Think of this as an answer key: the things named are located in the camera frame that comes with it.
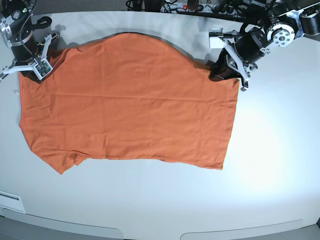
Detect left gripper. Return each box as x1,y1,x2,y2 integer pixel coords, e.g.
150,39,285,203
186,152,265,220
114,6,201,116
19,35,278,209
208,27,270,91

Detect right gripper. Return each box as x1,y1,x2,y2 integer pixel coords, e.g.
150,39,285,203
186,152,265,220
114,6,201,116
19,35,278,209
0,30,59,81

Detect orange T-shirt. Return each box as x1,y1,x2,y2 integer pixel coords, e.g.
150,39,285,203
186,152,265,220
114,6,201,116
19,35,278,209
18,33,240,174

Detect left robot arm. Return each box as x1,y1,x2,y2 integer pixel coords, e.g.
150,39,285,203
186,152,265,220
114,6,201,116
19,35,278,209
208,0,320,91

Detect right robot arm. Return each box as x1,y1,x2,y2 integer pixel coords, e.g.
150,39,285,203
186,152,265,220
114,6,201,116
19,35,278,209
0,0,59,84

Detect white label sticker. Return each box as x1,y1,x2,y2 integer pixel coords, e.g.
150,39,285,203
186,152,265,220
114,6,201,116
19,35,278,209
0,191,26,214

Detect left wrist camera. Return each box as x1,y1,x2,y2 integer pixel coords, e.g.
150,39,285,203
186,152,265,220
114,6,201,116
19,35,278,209
209,27,225,49

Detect power strip with red switch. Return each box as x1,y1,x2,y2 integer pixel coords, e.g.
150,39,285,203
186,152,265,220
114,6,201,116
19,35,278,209
160,0,253,17

